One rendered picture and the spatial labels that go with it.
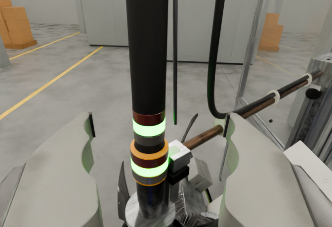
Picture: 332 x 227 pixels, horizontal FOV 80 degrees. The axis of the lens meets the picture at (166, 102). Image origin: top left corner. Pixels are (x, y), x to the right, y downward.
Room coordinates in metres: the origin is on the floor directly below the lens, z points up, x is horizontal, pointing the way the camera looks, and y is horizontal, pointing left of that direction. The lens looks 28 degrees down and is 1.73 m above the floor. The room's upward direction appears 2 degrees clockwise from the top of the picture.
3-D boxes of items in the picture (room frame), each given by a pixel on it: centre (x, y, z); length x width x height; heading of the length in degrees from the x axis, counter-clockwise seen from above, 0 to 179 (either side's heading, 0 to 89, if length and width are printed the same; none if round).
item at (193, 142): (0.37, -0.22, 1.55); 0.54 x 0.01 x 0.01; 129
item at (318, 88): (0.55, -0.44, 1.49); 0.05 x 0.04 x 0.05; 129
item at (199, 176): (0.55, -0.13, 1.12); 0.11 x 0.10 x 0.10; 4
